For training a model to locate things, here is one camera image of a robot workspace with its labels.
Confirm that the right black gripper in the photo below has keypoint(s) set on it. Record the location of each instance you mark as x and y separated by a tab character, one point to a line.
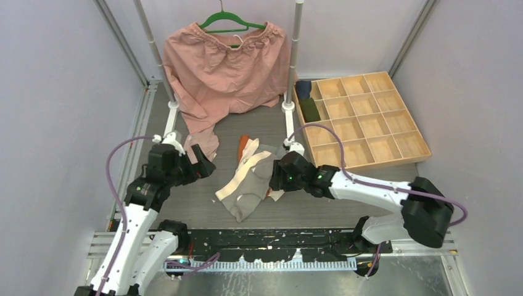
276	181

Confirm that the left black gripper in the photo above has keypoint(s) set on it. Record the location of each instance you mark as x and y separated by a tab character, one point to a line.
203	167

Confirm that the grey underwear cream waistband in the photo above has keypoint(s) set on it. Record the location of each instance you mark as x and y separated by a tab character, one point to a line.
249	152
250	185

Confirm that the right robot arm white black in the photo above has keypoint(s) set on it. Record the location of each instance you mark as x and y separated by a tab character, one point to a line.
417	211

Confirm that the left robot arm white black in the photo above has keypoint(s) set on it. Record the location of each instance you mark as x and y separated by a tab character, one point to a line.
127	268

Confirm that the orange underwear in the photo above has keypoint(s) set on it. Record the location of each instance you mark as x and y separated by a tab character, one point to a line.
243	141

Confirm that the dark green rolled garment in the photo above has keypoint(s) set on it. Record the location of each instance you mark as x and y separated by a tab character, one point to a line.
309	110

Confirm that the dark blue rolled garment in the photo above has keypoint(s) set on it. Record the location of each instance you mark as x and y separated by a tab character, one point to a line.
303	89

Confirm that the pink shorts on hanger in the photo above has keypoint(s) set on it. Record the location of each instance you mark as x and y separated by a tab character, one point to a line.
215	75

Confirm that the wooden compartment tray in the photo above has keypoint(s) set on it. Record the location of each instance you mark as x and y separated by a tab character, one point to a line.
364	121

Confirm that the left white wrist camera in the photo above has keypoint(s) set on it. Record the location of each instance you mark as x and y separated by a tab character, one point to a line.
171	138

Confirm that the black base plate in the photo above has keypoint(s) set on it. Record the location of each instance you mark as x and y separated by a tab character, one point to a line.
271	245

